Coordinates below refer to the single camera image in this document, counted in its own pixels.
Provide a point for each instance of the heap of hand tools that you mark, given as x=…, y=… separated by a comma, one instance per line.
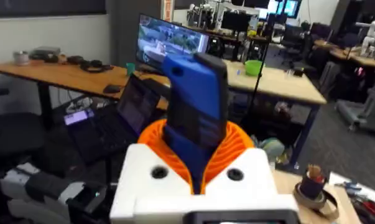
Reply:
x=366, y=205

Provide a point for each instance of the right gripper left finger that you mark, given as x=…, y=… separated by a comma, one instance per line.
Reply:
x=143, y=183

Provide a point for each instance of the computer monitor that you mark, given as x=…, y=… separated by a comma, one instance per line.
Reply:
x=171, y=40

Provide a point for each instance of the black laptop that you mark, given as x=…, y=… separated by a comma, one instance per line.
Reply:
x=118, y=124

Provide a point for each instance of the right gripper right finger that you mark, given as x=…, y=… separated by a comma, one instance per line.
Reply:
x=249, y=183

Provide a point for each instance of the black office chair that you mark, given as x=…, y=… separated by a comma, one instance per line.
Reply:
x=10, y=133

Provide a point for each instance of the black computer mouse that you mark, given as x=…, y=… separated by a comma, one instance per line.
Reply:
x=112, y=89

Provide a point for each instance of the pale wooden desk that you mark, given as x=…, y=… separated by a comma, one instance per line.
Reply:
x=277, y=84

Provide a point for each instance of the purple lit tablet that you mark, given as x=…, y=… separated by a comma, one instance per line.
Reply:
x=78, y=117

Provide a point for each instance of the green bowl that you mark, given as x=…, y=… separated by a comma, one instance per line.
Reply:
x=253, y=68

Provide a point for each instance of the green cup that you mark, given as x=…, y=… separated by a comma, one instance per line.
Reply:
x=130, y=69

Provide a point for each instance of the blue electric screwdriver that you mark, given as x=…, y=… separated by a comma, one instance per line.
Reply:
x=196, y=102

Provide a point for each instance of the black stand pole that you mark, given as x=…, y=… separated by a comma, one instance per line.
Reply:
x=258, y=77

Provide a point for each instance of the stack of tape rolls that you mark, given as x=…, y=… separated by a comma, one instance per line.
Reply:
x=313, y=193

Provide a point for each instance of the grey cup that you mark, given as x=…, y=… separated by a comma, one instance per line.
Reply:
x=20, y=58

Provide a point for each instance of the brown wooden desk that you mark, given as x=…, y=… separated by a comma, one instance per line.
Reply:
x=69, y=77

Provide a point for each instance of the grey flat box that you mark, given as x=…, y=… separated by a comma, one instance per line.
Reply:
x=45, y=52

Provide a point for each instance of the white robot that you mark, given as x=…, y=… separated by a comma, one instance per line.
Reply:
x=372, y=37

